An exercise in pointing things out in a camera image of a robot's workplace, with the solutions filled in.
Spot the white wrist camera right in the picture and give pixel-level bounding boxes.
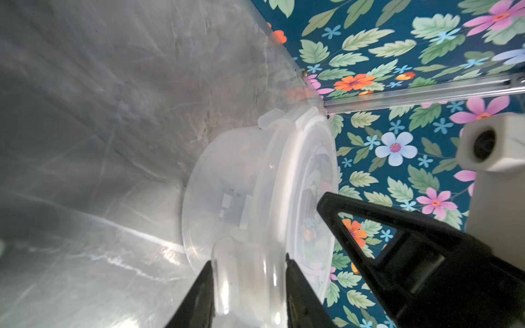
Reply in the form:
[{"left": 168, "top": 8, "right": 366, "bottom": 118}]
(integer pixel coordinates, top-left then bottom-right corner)
[{"left": 456, "top": 113, "right": 524, "bottom": 269}]

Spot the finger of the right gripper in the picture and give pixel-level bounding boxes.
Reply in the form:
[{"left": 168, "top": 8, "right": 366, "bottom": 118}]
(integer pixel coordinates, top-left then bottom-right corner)
[
  {"left": 317, "top": 200, "right": 410, "bottom": 327},
  {"left": 317, "top": 192, "right": 488, "bottom": 254}
]

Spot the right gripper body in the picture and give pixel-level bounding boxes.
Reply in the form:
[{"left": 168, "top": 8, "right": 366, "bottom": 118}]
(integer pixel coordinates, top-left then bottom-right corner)
[{"left": 377, "top": 233, "right": 524, "bottom": 327}]

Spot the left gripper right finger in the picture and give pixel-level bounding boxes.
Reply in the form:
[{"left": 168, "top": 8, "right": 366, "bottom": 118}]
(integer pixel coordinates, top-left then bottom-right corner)
[{"left": 286, "top": 254, "right": 336, "bottom": 328}]

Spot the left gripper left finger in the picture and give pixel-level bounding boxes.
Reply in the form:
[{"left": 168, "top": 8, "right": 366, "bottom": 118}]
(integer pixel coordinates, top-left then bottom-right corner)
[{"left": 165, "top": 260, "right": 215, "bottom": 328}]

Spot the round clear lunch box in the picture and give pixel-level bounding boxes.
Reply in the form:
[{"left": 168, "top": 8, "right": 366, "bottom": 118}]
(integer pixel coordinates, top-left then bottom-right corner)
[{"left": 182, "top": 106, "right": 338, "bottom": 327}]

